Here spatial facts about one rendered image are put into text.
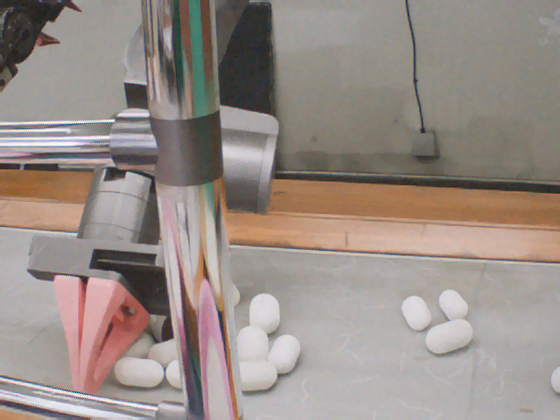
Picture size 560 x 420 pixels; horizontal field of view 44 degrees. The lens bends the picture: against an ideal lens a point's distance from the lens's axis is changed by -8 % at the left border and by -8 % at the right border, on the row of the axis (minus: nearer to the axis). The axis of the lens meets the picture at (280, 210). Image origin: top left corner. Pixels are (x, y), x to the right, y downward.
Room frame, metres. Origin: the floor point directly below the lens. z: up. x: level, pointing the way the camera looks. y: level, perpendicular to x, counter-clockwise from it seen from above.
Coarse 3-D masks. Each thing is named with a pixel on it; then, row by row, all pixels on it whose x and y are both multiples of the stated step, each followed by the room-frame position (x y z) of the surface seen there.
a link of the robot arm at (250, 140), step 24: (144, 72) 0.51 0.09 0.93; (144, 96) 0.51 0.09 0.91; (240, 120) 0.51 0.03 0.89; (264, 120) 0.51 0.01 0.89; (240, 144) 0.48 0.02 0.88; (264, 144) 0.48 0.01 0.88; (240, 168) 0.46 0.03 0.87; (264, 168) 0.46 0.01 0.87; (240, 192) 0.46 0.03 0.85; (264, 192) 0.46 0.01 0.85
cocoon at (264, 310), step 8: (256, 296) 0.48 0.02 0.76; (264, 296) 0.48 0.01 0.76; (272, 296) 0.48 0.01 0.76; (256, 304) 0.47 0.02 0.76; (264, 304) 0.47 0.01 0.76; (272, 304) 0.47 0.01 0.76; (256, 312) 0.46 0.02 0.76; (264, 312) 0.46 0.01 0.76; (272, 312) 0.46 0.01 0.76; (256, 320) 0.45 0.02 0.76; (264, 320) 0.45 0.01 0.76; (272, 320) 0.45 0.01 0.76; (264, 328) 0.45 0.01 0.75; (272, 328) 0.45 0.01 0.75
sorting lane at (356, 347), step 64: (0, 256) 0.61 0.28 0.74; (256, 256) 0.59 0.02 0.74; (320, 256) 0.58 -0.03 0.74; (384, 256) 0.58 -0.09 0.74; (0, 320) 0.48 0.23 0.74; (320, 320) 0.48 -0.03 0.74; (384, 320) 0.47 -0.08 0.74; (448, 320) 0.46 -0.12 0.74; (512, 320) 0.46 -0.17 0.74; (64, 384) 0.40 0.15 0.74; (320, 384) 0.39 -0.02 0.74; (384, 384) 0.39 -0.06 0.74; (448, 384) 0.38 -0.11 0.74; (512, 384) 0.37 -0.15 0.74
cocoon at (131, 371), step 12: (120, 360) 0.40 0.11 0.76; (132, 360) 0.40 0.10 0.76; (144, 360) 0.40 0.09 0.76; (120, 372) 0.39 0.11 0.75; (132, 372) 0.39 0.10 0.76; (144, 372) 0.39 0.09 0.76; (156, 372) 0.39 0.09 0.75; (132, 384) 0.39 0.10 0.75; (144, 384) 0.39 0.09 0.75; (156, 384) 0.39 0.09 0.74
